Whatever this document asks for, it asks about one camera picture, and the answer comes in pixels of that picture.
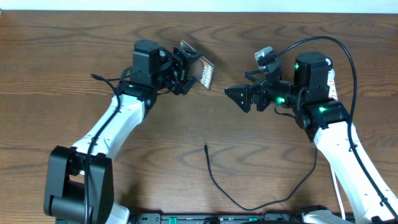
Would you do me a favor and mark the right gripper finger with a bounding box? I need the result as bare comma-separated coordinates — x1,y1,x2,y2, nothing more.
245,69,268,82
224,84,252,113

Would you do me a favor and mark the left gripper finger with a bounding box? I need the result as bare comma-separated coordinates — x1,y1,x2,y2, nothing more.
180,78,196,94
178,48,202,67

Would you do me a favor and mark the black charger cable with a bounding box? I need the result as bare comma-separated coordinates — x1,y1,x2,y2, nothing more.
203,142,318,212

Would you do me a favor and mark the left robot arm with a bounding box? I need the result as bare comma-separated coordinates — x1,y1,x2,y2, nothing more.
44,40,202,223

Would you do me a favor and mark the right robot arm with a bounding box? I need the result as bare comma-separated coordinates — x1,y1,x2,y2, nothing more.
224,52,397,223

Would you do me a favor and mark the white power strip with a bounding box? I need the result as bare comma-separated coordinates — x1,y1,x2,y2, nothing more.
325,57,338,100

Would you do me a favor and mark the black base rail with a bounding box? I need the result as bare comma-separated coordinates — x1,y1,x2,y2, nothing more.
127,212,302,224

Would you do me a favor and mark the white power strip cord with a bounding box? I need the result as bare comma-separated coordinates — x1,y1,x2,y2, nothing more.
330,166,346,220

